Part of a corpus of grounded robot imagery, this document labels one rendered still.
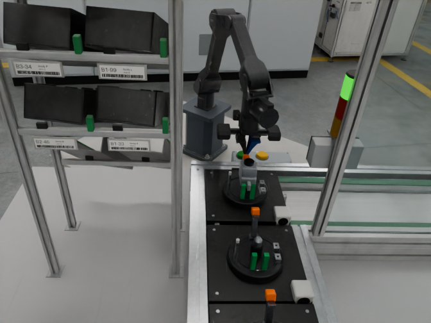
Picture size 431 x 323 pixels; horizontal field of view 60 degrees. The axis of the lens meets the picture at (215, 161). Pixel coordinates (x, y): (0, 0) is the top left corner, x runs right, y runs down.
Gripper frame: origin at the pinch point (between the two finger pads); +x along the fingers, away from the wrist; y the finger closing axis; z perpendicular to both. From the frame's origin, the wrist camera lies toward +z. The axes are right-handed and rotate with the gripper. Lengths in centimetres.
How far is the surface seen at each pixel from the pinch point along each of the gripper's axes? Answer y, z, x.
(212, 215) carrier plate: 10.2, -17.1, 12.4
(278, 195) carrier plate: -10.2, -8.0, 12.6
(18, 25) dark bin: 49, -22, -40
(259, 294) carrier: 0.2, -42.9, 12.6
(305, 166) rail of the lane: -23.1, 9.0, 13.7
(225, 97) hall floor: -16, 259, 109
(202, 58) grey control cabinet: 8, 296, 82
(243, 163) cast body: 1.6, -7.5, 1.0
